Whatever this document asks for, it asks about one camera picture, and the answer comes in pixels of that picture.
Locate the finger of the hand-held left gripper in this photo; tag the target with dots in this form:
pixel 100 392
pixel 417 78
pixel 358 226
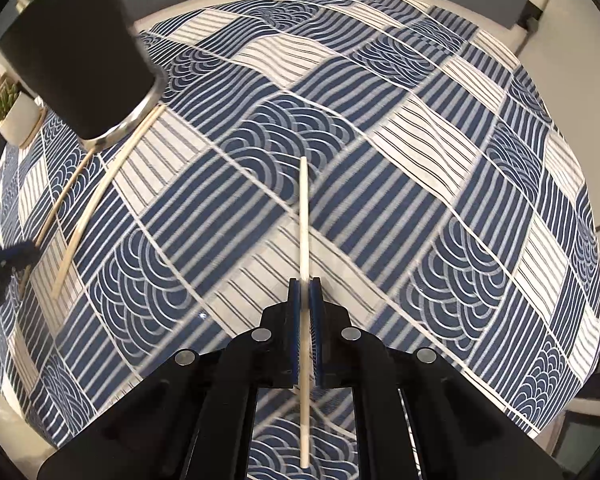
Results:
pixel 7 257

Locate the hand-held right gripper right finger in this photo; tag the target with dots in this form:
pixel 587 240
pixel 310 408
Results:
pixel 316 335

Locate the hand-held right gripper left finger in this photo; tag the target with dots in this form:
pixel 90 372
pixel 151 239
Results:
pixel 294 335

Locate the wooden chopstick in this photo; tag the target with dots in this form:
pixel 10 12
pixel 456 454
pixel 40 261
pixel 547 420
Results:
pixel 80 230
pixel 60 201
pixel 304 210

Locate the black metal utensil cup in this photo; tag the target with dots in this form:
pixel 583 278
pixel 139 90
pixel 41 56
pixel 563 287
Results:
pixel 80 60

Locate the blue white patterned tablecloth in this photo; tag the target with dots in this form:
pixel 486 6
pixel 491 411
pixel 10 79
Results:
pixel 380 210

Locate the potted cactus in white pot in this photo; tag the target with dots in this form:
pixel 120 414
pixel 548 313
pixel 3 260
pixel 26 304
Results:
pixel 17 110

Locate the black binder clip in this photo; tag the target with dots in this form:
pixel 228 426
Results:
pixel 532 15

